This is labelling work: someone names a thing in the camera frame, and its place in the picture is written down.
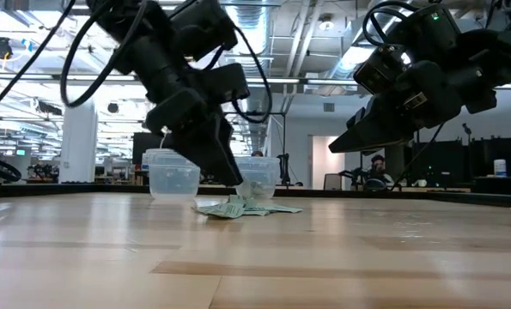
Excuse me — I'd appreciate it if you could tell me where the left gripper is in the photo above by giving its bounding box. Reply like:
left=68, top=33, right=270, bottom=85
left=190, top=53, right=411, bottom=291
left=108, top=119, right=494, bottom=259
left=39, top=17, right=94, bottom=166
left=145, top=88, right=244, bottom=186

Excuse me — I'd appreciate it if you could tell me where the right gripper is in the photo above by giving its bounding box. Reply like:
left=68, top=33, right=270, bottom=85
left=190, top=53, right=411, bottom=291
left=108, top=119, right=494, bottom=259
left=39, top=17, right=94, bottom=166
left=328, top=59, right=499, bottom=157

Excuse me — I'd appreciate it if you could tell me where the clear plastic cup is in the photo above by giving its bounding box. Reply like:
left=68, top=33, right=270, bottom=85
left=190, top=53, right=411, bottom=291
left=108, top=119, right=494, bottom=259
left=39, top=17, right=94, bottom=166
left=144, top=148, right=202, bottom=202
left=233, top=156, right=281, bottom=201

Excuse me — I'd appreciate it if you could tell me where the white door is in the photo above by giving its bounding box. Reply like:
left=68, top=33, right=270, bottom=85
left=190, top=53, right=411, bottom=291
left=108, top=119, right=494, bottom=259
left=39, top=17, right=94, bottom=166
left=311, top=135, right=346, bottom=191

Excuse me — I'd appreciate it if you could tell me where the tan chair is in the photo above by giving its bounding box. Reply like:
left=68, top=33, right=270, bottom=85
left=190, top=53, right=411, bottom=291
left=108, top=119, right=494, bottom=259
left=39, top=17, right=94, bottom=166
left=323, top=173, right=343, bottom=191

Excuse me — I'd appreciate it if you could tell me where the black monitor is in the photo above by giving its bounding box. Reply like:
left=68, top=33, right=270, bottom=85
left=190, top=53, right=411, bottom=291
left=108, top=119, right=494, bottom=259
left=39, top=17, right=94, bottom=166
left=131, top=131, right=166, bottom=166

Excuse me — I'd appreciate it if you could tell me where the black equipment cabinet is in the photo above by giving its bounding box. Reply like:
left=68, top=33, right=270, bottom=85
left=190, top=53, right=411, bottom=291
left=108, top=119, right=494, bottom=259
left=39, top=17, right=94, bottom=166
left=468, top=136, right=511, bottom=181
left=411, top=139, right=467, bottom=186

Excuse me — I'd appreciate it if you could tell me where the white pillar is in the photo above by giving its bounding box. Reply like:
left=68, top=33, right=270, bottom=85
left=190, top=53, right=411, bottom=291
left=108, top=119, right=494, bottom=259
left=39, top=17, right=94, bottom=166
left=58, top=100, right=99, bottom=185

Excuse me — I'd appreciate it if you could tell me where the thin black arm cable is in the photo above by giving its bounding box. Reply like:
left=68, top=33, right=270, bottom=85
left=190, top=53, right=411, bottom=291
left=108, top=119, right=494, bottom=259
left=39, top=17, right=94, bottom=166
left=389, top=123, right=446, bottom=191

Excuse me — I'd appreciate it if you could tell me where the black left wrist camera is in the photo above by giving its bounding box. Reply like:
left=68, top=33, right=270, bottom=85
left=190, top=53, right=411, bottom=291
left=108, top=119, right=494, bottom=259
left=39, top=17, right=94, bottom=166
left=201, top=63, right=252, bottom=105

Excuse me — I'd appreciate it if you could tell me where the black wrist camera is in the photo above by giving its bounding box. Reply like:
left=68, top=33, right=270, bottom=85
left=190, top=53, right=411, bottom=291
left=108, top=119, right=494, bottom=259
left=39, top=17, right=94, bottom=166
left=352, top=42, right=411, bottom=96
left=201, top=63, right=252, bottom=105

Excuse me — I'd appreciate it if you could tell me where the black rig frame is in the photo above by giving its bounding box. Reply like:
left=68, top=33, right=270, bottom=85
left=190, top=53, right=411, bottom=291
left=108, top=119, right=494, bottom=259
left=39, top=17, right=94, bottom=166
left=237, top=110, right=288, bottom=186

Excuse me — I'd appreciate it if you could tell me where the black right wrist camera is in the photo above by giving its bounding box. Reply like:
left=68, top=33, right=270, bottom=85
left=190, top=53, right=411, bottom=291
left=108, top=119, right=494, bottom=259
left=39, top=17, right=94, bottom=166
left=352, top=42, right=411, bottom=96

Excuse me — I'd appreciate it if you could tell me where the black left camera cable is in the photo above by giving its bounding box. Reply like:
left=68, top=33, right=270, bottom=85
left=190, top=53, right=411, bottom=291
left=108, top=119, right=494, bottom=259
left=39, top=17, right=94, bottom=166
left=211, top=25, right=274, bottom=125

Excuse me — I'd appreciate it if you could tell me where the black camera cable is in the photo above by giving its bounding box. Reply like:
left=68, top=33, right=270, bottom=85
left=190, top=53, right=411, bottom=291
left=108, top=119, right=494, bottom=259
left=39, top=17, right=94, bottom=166
left=211, top=25, right=274, bottom=125
left=362, top=1, right=419, bottom=48

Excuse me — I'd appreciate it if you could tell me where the silver ventilation duct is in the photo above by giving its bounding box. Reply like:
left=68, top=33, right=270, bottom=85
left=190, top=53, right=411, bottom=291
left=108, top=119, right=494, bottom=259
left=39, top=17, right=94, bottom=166
left=323, top=0, right=393, bottom=82
left=227, top=0, right=269, bottom=142

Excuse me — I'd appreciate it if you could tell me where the black right camera cable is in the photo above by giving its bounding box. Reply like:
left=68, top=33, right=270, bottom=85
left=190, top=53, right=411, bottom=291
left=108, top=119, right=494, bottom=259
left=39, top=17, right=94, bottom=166
left=362, top=1, right=419, bottom=48

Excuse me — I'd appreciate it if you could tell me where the black table frame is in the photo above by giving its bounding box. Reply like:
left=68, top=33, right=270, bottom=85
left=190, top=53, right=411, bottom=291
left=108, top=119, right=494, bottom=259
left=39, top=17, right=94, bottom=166
left=0, top=179, right=511, bottom=210

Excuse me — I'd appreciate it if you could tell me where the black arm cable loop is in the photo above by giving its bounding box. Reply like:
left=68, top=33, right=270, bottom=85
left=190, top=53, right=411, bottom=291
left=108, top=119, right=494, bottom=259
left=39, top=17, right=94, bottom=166
left=59, top=0, right=149, bottom=109

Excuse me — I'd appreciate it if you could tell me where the long black cable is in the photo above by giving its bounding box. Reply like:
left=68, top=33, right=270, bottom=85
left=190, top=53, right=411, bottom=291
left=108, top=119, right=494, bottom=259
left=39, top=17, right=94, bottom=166
left=0, top=0, right=76, bottom=124

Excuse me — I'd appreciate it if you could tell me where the thick black curved cable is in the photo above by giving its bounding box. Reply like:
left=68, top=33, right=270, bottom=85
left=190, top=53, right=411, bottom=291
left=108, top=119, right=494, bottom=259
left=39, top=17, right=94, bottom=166
left=0, top=153, right=23, bottom=183

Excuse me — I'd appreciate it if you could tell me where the black ceiling cord reel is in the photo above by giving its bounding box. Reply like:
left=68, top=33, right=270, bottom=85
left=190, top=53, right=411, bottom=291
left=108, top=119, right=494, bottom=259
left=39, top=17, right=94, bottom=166
left=0, top=36, right=14, bottom=61

